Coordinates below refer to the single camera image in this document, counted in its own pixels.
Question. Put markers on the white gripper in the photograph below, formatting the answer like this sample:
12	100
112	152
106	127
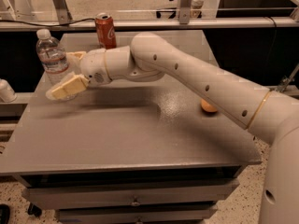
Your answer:
93	65

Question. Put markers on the clear plastic water bottle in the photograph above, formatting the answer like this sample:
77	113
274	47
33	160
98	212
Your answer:
52	56

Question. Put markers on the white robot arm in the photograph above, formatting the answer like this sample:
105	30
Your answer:
269	115

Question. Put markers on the white bottle at left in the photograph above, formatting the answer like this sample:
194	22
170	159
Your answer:
7	94

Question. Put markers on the red soda can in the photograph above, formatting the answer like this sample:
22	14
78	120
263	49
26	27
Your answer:
105	31

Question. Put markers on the upper grey drawer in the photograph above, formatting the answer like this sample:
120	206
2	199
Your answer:
190	191

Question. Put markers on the grey drawer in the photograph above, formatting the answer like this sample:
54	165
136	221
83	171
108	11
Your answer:
190	191
139	215

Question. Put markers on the orange fruit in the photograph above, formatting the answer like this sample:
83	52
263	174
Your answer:
208	107

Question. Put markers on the black caster wheel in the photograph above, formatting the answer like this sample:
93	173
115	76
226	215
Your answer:
34	210

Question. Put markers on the lower grey drawer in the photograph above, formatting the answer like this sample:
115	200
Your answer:
139	215

